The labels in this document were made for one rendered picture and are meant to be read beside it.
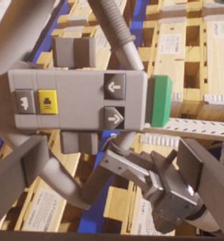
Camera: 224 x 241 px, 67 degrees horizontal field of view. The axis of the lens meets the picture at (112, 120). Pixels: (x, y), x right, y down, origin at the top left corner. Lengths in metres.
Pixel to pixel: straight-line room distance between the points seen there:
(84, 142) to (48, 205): 0.82
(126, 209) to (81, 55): 0.81
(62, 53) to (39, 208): 0.95
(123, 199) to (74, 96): 0.77
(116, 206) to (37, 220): 0.43
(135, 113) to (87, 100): 0.07
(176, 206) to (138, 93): 0.18
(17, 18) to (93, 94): 0.15
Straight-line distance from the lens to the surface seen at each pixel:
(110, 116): 0.25
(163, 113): 0.27
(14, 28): 0.30
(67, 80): 0.26
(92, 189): 0.33
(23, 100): 0.28
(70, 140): 0.28
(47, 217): 1.08
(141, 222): 0.95
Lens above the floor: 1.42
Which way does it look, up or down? 17 degrees down
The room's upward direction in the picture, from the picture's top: 96 degrees clockwise
